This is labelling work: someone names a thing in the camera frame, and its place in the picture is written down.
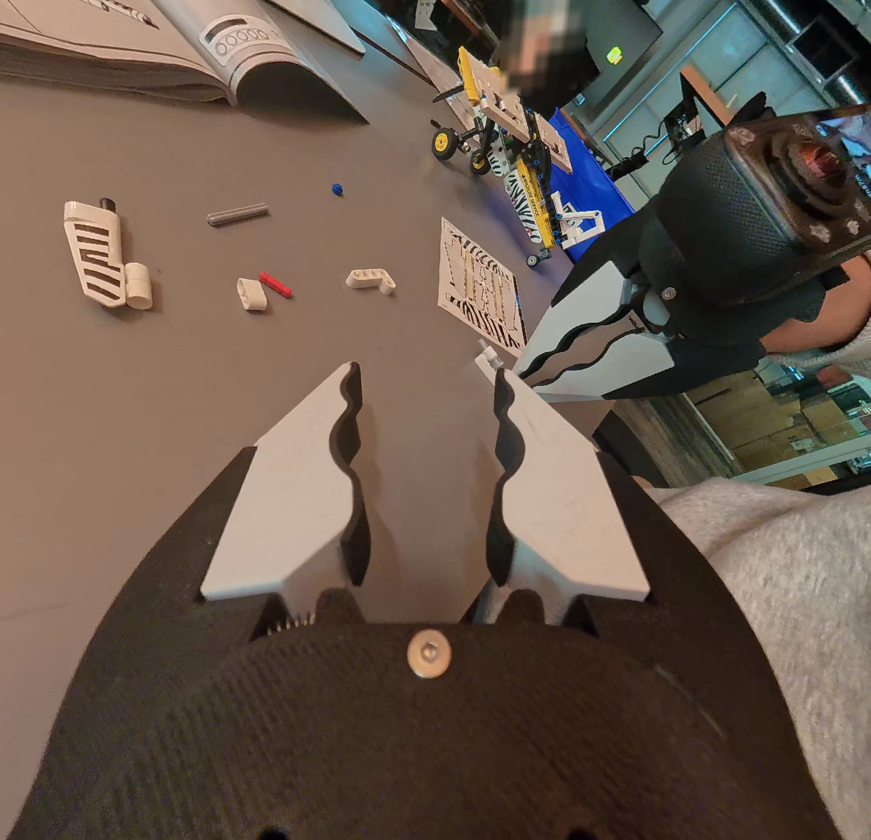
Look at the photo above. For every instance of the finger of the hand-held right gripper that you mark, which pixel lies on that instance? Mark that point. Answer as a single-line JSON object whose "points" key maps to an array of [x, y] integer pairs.
{"points": [[585, 302], [626, 367]]}

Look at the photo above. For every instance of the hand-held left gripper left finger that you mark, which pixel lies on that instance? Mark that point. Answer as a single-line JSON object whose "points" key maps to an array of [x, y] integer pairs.
{"points": [[286, 500]]}

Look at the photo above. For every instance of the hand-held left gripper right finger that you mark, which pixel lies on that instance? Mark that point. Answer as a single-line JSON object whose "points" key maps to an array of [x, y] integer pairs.
{"points": [[565, 506]]}

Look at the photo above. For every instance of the grey lego pin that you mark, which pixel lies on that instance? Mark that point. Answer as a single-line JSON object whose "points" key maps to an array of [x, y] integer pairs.
{"points": [[488, 360]]}

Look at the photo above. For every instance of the yellow white lego vehicle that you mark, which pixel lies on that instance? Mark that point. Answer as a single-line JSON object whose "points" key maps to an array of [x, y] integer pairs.
{"points": [[510, 132]]}

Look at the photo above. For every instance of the small white lego beam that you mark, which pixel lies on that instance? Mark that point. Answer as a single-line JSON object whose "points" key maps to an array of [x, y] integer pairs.
{"points": [[252, 294]]}

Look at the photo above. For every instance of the white L-shaped lego beam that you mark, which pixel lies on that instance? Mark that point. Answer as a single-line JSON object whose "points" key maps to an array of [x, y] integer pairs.
{"points": [[371, 281]]}

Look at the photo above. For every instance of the red lego pin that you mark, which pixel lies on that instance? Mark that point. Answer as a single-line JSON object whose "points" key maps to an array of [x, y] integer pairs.
{"points": [[275, 284]]}

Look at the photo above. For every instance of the dark grey lego axle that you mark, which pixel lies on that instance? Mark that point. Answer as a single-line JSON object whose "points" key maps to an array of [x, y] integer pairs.
{"points": [[238, 214]]}

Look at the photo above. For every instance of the striped white lego assembly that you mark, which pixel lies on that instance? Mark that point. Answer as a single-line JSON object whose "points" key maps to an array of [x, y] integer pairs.
{"points": [[99, 255]]}

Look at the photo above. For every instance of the person's right hand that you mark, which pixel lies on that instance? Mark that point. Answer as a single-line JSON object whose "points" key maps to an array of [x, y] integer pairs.
{"points": [[830, 316]]}

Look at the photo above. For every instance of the zebra striped sticker sheet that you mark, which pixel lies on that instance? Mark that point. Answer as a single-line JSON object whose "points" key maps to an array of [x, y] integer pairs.
{"points": [[483, 289]]}

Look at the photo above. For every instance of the blue plastic bin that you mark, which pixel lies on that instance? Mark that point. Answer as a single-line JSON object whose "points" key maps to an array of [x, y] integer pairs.
{"points": [[599, 180]]}

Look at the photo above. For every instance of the stack of cardboard boxes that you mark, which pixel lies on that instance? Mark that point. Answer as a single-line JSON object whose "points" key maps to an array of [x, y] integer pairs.
{"points": [[782, 418]]}

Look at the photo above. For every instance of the grey hoodie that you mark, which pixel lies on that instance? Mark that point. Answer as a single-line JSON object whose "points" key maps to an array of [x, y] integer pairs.
{"points": [[782, 615]]}

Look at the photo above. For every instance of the black monitor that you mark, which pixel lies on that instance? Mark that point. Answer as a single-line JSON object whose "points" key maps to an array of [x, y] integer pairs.
{"points": [[619, 17]]}

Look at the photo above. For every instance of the grey printed sheet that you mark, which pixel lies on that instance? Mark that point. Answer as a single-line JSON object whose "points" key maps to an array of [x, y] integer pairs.
{"points": [[435, 64]]}

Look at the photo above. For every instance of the white tablet stand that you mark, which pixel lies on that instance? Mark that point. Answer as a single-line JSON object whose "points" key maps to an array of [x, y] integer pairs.
{"points": [[313, 10]]}

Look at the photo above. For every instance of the open instruction booklet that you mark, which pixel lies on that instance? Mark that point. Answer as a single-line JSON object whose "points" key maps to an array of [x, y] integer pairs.
{"points": [[136, 30]]}

